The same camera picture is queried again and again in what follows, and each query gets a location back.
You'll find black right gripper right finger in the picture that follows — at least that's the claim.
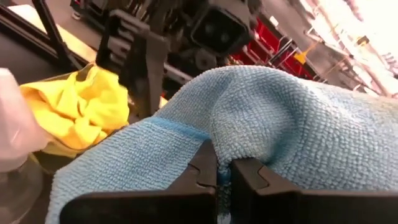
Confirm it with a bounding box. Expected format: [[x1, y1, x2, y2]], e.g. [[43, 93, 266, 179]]
[[229, 157, 398, 224]]

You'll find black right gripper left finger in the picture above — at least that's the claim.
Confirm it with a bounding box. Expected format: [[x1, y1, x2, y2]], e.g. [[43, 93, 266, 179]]
[[60, 139, 218, 224]]

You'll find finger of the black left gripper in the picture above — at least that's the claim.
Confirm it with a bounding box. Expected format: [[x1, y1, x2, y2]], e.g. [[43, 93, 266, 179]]
[[96, 9, 150, 72], [119, 32, 170, 118]]

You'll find yellow microfiber towel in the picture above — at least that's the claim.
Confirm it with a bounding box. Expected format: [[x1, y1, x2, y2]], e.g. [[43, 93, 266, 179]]
[[19, 63, 131, 158]]

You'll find blue microfiber towel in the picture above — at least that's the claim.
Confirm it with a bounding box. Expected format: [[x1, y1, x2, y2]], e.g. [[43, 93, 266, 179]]
[[45, 64, 398, 224]]

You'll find clear plastic spray bottle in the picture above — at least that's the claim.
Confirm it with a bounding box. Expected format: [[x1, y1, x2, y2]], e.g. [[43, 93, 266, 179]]
[[0, 67, 49, 224]]

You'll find light wooden side board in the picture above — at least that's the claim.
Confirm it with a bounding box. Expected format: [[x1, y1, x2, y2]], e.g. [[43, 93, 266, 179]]
[[8, 4, 98, 63]]

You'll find red storage shelf rack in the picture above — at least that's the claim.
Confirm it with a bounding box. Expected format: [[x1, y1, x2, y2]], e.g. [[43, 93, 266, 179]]
[[231, 17, 315, 81]]

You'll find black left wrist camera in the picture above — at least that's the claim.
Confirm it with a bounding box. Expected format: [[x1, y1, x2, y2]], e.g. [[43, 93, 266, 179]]
[[190, 6, 252, 57]]

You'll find black metal table frame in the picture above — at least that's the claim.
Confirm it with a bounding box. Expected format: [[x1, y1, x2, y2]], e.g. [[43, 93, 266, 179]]
[[0, 0, 94, 75]]

